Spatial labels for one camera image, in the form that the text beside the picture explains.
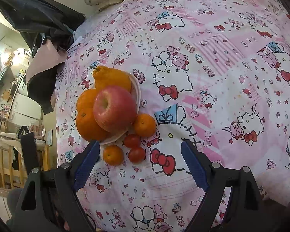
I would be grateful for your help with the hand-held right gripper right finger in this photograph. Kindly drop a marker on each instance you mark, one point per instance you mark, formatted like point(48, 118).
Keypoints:
point(195, 168)

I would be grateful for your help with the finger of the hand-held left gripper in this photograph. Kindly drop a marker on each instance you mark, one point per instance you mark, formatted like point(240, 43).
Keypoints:
point(29, 149)

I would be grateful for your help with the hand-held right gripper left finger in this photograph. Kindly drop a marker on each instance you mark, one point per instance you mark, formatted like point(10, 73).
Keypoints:
point(87, 165)

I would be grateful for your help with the large orange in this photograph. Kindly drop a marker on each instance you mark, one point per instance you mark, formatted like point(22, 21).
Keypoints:
point(85, 100)
point(87, 129)

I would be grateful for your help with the red apple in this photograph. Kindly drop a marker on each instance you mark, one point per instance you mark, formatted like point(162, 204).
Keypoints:
point(114, 110)

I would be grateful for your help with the bumpy dekopon orange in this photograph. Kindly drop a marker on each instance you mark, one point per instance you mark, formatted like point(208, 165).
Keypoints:
point(111, 79)

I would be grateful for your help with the pink strawberry plate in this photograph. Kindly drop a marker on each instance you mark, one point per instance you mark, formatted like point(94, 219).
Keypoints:
point(137, 89)

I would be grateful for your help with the small tangerine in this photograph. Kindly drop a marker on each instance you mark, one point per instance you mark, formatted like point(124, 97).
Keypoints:
point(144, 125)
point(113, 155)

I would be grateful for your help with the white kitchen cabinets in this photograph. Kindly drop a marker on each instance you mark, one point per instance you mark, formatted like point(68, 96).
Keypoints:
point(24, 108)

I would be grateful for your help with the red cherry tomato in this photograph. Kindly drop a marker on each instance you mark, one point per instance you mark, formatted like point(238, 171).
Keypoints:
point(132, 140)
point(136, 154)

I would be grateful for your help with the pink plush pillow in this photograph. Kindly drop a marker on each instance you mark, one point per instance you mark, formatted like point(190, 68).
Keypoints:
point(278, 186)

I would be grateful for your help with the pink cloth with black backing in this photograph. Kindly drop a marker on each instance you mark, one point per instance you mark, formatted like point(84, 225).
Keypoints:
point(44, 60)

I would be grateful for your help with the black plastic sheet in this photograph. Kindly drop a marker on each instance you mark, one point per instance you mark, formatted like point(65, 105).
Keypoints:
point(38, 17)

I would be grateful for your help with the wooden crib rail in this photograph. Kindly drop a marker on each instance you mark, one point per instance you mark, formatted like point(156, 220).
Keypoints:
point(4, 164)

